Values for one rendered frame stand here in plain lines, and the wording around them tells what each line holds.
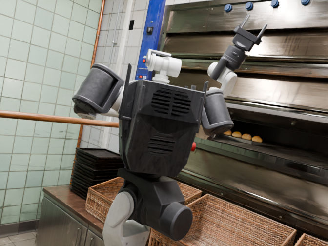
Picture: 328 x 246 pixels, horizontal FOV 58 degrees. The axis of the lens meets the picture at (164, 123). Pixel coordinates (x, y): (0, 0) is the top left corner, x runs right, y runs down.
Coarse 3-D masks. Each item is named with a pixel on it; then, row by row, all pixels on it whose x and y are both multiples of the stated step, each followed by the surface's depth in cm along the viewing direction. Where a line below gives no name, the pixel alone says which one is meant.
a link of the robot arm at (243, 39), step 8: (240, 32) 121; (248, 32) 120; (232, 40) 123; (240, 40) 122; (248, 40) 121; (256, 40) 119; (232, 48) 122; (240, 48) 122; (248, 48) 121; (232, 56) 122; (240, 56) 121
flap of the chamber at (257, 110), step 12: (228, 108) 170; (240, 108) 163; (252, 108) 158; (264, 120) 169; (276, 120) 160; (288, 120) 151; (300, 120) 144; (312, 120) 138; (324, 120) 135; (324, 132) 151
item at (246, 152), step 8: (208, 144) 192; (216, 144) 188; (224, 144) 184; (232, 152) 180; (240, 152) 177; (248, 152) 173; (256, 152) 170; (264, 160) 167; (272, 160) 164; (280, 160) 161; (288, 160) 158; (296, 168) 155; (304, 168) 152; (312, 168) 150; (320, 168) 147; (320, 176) 147
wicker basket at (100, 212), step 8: (104, 184) 199; (112, 184) 205; (120, 184) 210; (184, 184) 198; (88, 192) 191; (96, 192) 185; (104, 192) 201; (184, 192) 195; (192, 192) 192; (200, 192) 188; (88, 200) 192; (96, 200) 185; (104, 200) 179; (192, 200) 183; (88, 208) 190; (96, 208) 184; (104, 208) 179; (96, 216) 183; (104, 216) 178; (152, 240) 161
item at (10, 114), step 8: (0, 112) 114; (8, 112) 116; (16, 112) 119; (24, 112) 122; (32, 120) 125; (40, 120) 126; (48, 120) 129; (56, 120) 131; (64, 120) 134; (72, 120) 137; (80, 120) 140; (88, 120) 144; (96, 120) 148
